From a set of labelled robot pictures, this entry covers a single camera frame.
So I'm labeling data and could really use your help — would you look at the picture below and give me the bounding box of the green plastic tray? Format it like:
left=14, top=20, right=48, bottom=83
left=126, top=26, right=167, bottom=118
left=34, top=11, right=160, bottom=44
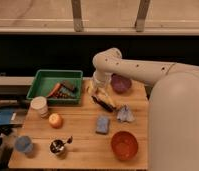
left=27, top=69, right=83, bottom=105

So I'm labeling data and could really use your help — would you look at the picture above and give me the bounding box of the white paper cup stack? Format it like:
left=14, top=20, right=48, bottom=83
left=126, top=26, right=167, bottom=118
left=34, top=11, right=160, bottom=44
left=30, top=96, right=49, bottom=118

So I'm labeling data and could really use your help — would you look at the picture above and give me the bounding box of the orange apple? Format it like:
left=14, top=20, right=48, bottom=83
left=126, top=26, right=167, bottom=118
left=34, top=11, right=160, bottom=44
left=49, top=113, right=63, bottom=129

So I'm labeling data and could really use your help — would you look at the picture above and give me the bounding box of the blue plastic cup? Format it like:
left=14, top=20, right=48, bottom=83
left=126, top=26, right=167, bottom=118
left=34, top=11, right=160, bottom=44
left=14, top=136, right=33, bottom=154

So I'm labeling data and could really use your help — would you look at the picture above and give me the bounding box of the orange bowl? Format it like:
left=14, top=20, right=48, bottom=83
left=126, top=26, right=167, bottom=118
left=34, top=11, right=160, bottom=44
left=111, top=131, right=138, bottom=161

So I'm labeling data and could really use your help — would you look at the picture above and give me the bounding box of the dark brown block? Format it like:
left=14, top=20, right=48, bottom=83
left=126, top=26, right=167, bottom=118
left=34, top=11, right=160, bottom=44
left=61, top=80, right=76, bottom=92

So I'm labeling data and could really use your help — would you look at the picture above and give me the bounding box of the metal cup with spoon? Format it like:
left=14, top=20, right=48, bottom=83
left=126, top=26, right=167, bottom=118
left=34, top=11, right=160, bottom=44
left=49, top=137, right=73, bottom=156

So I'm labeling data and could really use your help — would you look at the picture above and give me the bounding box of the banana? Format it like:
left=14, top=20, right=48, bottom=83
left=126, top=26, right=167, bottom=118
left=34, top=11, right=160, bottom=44
left=92, top=91, right=116, bottom=111

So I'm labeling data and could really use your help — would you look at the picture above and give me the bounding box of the blue box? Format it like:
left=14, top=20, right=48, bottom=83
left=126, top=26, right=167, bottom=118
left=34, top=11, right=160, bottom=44
left=0, top=108, right=15, bottom=126

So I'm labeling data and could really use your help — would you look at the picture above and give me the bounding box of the blue sponge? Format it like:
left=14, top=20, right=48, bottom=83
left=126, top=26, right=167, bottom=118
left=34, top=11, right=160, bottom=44
left=96, top=116, right=110, bottom=134

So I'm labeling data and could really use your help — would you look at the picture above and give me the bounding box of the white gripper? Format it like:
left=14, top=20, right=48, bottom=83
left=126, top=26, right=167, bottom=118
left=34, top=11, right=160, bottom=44
left=87, top=70, right=113, bottom=112

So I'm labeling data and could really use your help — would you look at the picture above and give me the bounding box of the crumpled grey cloth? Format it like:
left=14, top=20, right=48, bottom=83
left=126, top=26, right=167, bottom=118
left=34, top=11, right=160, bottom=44
left=117, top=105, right=135, bottom=122

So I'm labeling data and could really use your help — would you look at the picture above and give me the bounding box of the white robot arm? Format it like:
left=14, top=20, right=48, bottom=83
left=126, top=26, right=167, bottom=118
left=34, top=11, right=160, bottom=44
left=92, top=48, right=199, bottom=171

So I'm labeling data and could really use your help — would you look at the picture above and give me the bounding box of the purple bowl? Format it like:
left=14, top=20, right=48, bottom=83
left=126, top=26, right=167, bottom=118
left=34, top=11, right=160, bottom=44
left=111, top=74, right=132, bottom=94

